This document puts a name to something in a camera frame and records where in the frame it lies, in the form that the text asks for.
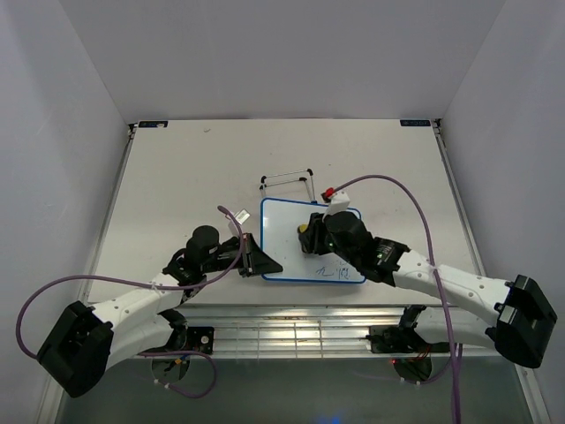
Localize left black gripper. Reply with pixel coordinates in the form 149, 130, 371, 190
202, 232, 283, 277

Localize yellow whiteboard eraser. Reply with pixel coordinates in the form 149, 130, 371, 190
297, 223, 312, 254

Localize blue framed whiteboard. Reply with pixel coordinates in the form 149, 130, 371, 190
260, 198, 365, 284

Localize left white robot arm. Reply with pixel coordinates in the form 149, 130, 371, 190
37, 225, 283, 398

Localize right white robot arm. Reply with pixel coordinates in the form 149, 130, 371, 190
298, 211, 557, 368

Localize right blue table label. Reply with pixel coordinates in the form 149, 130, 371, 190
399, 119, 431, 127

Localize blue table label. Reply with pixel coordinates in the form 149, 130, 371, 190
138, 120, 169, 128
399, 119, 431, 127

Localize left blue table label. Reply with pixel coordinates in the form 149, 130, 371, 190
138, 120, 169, 128

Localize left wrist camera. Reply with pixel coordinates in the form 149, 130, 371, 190
227, 208, 251, 237

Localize wire easel stand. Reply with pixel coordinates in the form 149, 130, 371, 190
259, 168, 323, 204

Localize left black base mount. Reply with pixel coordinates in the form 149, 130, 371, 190
183, 326, 215, 355

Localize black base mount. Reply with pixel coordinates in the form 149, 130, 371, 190
365, 326, 404, 353
183, 326, 215, 355

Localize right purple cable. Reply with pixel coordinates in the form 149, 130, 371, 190
328, 174, 463, 424

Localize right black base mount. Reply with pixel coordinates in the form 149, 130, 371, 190
365, 326, 404, 353

